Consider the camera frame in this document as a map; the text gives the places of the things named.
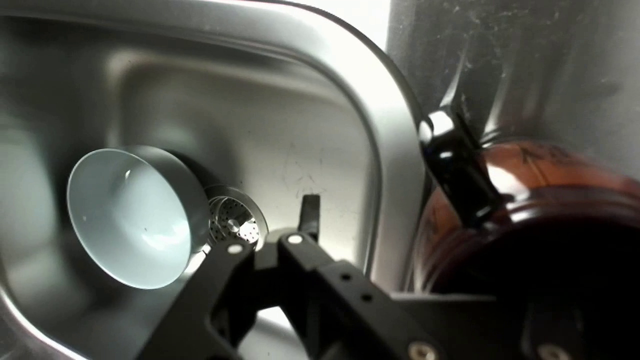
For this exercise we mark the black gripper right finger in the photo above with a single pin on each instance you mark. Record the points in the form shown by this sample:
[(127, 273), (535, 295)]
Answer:
[(333, 293)]

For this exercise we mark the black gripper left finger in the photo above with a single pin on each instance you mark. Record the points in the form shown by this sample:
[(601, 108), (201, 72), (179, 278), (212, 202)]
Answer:
[(193, 313)]

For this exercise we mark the metal sink drain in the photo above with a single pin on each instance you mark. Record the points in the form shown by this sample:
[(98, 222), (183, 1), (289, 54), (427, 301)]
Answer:
[(236, 220)]

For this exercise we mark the stainless steel sink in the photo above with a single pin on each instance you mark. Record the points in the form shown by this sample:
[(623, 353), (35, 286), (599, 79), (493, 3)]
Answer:
[(280, 133)]

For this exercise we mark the red and white box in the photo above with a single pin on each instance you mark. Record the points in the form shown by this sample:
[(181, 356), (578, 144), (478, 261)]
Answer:
[(552, 171)]

